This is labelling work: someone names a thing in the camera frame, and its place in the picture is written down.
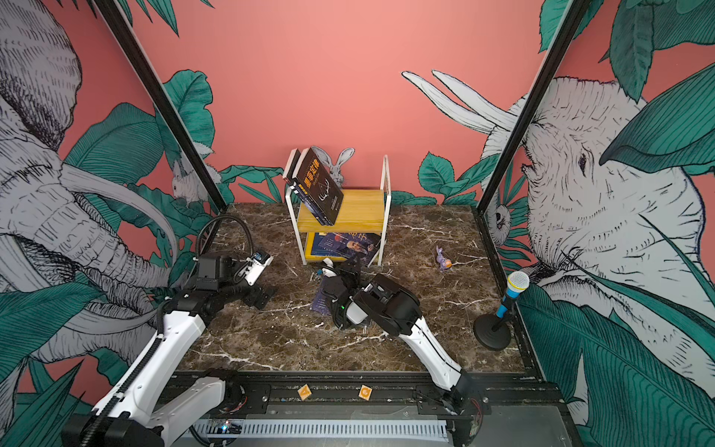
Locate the blue microphone on stand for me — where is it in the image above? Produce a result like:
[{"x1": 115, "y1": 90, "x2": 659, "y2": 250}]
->
[{"x1": 473, "y1": 271, "x2": 530, "y2": 351}]

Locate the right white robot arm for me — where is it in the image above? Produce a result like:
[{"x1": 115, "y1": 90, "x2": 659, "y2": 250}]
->
[{"x1": 320, "y1": 262, "x2": 486, "y2": 415}]

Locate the black book yellow title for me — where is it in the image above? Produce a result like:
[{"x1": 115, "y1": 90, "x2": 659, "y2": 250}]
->
[{"x1": 292, "y1": 148, "x2": 344, "y2": 226}]

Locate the white slotted cable duct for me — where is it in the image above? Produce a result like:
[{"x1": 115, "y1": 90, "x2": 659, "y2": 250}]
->
[{"x1": 195, "y1": 419, "x2": 451, "y2": 443}]

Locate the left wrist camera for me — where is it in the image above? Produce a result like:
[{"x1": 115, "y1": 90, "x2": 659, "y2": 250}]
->
[{"x1": 194, "y1": 250, "x2": 275, "y2": 289}]

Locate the orange sticker tag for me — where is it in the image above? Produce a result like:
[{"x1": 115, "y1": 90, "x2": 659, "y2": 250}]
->
[
  {"x1": 298, "y1": 385, "x2": 312, "y2": 400},
  {"x1": 359, "y1": 385, "x2": 372, "y2": 402}
]

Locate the dark purple book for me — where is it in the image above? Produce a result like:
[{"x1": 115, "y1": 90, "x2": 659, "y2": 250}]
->
[
  {"x1": 310, "y1": 277, "x2": 333, "y2": 316},
  {"x1": 309, "y1": 233, "x2": 382, "y2": 266}
]

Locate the left orange sticker tag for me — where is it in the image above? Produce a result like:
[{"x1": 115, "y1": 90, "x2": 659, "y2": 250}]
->
[{"x1": 298, "y1": 385, "x2": 312, "y2": 400}]

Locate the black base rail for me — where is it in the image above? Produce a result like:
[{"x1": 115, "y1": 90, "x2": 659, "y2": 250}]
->
[{"x1": 166, "y1": 368, "x2": 571, "y2": 417}]

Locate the right orange sticker tag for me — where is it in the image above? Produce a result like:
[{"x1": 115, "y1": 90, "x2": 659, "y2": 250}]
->
[{"x1": 359, "y1": 385, "x2": 372, "y2": 402}]

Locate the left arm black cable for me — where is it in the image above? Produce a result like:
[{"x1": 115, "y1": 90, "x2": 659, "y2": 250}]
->
[{"x1": 194, "y1": 214, "x2": 255, "y2": 261}]

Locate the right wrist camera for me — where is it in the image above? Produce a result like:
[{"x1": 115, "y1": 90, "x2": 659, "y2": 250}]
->
[{"x1": 320, "y1": 258, "x2": 338, "y2": 278}]

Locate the purple book yellow label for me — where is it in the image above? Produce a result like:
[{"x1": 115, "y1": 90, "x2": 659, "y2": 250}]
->
[{"x1": 289, "y1": 181, "x2": 329, "y2": 225}]

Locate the black frame post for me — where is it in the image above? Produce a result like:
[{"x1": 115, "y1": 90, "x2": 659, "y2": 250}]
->
[
  {"x1": 477, "y1": 0, "x2": 590, "y2": 215},
  {"x1": 94, "y1": 0, "x2": 228, "y2": 213}
]

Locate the left black frame post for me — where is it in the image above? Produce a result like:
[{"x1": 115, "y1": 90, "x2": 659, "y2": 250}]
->
[{"x1": 94, "y1": 0, "x2": 228, "y2": 213}]

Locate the dark purple bottom book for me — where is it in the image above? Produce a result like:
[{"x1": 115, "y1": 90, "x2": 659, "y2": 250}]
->
[{"x1": 310, "y1": 277, "x2": 333, "y2": 316}]

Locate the small purple toy figure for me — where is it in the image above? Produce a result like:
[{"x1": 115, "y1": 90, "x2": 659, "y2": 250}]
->
[{"x1": 436, "y1": 247, "x2": 452, "y2": 272}]

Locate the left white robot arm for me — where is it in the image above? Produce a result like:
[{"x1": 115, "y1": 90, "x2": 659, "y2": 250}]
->
[{"x1": 61, "y1": 283, "x2": 276, "y2": 446}]

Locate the right black frame post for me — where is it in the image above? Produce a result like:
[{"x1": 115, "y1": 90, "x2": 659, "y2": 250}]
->
[{"x1": 477, "y1": 0, "x2": 590, "y2": 215}]

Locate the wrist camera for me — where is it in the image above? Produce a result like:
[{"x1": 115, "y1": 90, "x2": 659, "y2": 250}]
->
[
  {"x1": 320, "y1": 258, "x2": 338, "y2": 278},
  {"x1": 194, "y1": 250, "x2": 275, "y2": 289}
]

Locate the white wooden two-tier shelf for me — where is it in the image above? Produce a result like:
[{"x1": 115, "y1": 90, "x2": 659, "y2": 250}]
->
[{"x1": 285, "y1": 156, "x2": 392, "y2": 266}]

